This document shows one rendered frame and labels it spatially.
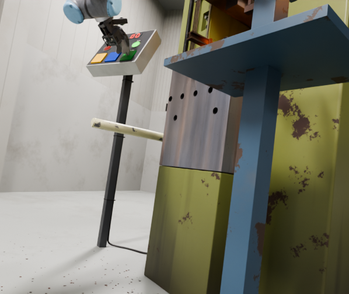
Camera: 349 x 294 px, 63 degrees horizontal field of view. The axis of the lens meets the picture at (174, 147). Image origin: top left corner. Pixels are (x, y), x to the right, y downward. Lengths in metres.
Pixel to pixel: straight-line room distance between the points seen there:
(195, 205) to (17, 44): 2.78
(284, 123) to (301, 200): 0.27
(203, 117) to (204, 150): 0.13
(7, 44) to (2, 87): 0.43
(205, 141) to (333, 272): 0.57
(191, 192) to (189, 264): 0.25
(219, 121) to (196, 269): 0.51
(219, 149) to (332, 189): 0.36
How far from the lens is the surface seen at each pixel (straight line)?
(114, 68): 1.60
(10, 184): 3.54
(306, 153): 1.02
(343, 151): 1.03
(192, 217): 1.06
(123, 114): 1.63
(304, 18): 0.55
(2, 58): 3.32
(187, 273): 1.09
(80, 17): 1.30
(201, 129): 1.07
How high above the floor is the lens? 0.45
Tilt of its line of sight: 5 degrees up
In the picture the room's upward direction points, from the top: 8 degrees clockwise
